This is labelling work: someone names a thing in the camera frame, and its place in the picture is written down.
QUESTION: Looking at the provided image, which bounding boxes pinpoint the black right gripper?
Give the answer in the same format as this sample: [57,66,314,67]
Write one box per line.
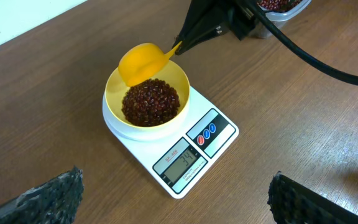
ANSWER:
[174,0,257,55]

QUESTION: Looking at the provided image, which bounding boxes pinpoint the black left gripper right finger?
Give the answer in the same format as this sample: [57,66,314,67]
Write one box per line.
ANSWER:
[267,172,358,224]

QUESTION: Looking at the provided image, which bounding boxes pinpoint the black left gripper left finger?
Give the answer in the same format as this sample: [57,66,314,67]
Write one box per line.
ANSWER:
[0,167,84,224]

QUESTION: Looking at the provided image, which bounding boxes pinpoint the orange plastic scoop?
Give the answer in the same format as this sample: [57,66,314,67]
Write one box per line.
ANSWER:
[118,41,181,86]

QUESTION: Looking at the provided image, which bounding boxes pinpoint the adzuki beans in bowl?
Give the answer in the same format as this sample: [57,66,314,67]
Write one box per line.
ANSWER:
[122,78,180,127]

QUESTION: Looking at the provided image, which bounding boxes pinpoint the yellow plastic bowl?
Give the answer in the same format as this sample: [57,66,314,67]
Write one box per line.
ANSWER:
[104,60,191,129]

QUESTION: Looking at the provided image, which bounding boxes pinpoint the white digital kitchen scale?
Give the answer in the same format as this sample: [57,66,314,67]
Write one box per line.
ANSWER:
[103,89,239,198]

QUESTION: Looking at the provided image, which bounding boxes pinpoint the clear plastic container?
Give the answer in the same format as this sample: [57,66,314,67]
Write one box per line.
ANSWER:
[250,0,311,39]

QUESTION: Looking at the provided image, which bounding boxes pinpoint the red adzuki beans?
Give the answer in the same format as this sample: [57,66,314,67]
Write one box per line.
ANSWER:
[257,0,302,12]

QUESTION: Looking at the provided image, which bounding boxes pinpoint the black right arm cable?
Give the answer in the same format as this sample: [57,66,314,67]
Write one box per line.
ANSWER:
[244,0,358,89]

